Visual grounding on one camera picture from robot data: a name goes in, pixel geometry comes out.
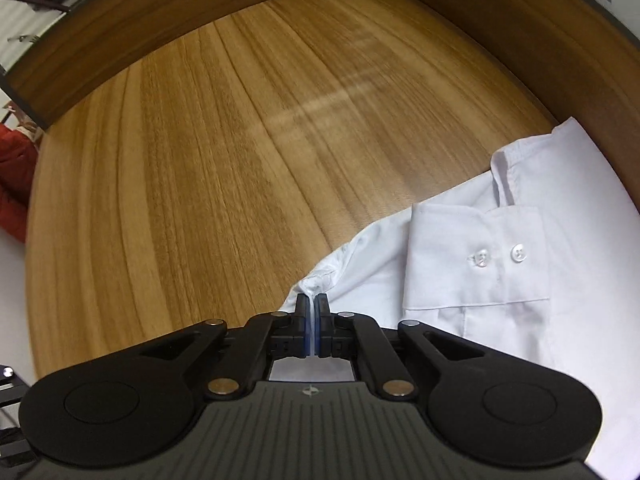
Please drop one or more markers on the white shirt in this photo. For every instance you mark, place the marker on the white shirt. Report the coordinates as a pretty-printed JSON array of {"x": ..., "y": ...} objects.
[{"x": 520, "y": 270}]

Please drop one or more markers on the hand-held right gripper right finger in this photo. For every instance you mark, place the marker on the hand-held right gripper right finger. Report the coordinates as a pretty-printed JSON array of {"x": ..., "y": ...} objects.
[{"x": 322, "y": 330}]

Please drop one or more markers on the wood and glass desk partition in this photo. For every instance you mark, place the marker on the wood and glass desk partition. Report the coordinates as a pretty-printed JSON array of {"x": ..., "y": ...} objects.
[{"x": 150, "y": 25}]

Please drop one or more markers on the red cloth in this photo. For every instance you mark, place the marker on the red cloth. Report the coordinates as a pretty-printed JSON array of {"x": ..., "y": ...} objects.
[{"x": 12, "y": 180}]

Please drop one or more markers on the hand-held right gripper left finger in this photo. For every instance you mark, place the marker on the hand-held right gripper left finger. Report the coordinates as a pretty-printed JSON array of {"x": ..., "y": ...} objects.
[{"x": 302, "y": 330}]

